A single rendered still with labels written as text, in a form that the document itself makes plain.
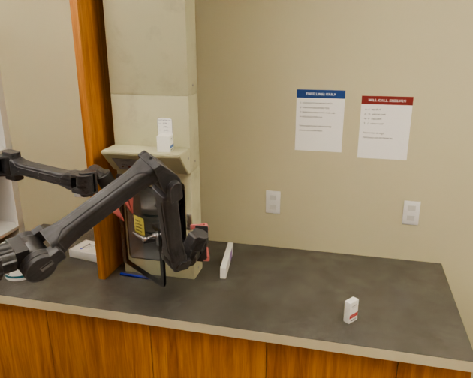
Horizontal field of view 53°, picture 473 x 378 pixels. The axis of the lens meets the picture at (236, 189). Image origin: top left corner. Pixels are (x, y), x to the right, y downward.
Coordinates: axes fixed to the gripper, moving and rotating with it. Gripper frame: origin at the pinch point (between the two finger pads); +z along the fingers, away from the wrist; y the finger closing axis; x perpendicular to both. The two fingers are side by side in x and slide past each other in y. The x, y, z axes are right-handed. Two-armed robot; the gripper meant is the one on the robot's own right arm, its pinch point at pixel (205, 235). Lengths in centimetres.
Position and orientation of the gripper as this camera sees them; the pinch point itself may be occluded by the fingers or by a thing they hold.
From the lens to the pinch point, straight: 180.0
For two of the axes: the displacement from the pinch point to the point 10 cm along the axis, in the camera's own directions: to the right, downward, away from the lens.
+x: -9.7, -0.6, 2.3
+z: 2.4, -3.0, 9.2
